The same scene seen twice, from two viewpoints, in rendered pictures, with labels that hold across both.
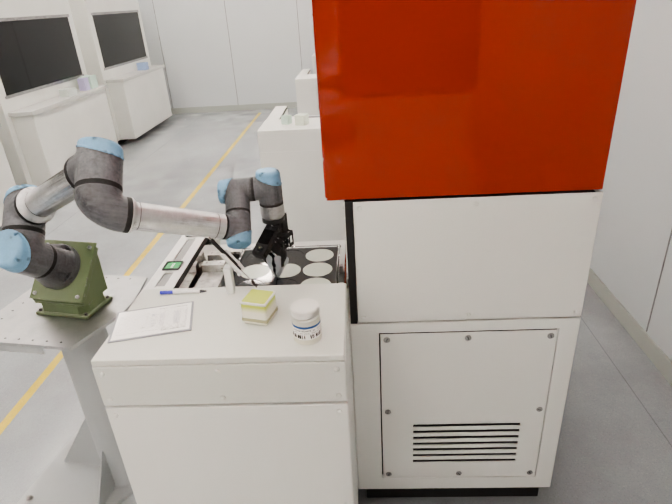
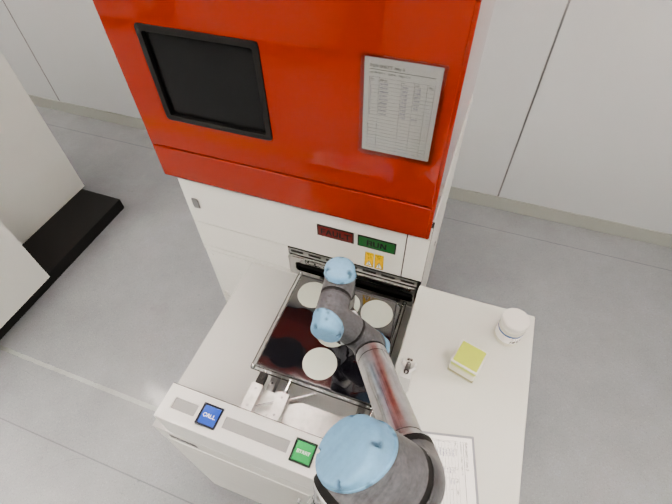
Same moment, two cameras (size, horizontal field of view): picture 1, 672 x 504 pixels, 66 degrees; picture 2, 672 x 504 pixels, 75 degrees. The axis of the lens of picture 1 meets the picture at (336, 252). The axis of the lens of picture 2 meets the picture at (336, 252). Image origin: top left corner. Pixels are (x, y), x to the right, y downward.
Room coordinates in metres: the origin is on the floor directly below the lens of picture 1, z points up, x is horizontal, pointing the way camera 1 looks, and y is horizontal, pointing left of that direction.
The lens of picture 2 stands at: (1.34, 0.79, 2.08)
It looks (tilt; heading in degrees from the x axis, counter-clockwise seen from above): 51 degrees down; 288
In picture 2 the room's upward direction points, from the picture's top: 2 degrees counter-clockwise
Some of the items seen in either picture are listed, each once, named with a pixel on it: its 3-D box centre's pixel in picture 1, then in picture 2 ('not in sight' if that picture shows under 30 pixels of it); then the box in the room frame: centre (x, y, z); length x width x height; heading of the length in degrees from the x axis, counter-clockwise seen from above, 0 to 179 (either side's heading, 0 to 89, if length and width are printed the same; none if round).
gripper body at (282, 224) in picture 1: (276, 233); not in sight; (1.53, 0.19, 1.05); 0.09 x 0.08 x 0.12; 151
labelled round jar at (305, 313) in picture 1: (306, 321); (511, 327); (1.07, 0.08, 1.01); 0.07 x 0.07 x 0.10
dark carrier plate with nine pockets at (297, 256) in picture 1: (286, 271); (332, 332); (1.56, 0.17, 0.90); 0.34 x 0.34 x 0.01; 87
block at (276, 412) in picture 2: (214, 266); (278, 407); (1.64, 0.43, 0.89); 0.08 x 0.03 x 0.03; 87
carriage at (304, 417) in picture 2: (210, 284); (305, 421); (1.56, 0.44, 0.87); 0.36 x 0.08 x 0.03; 177
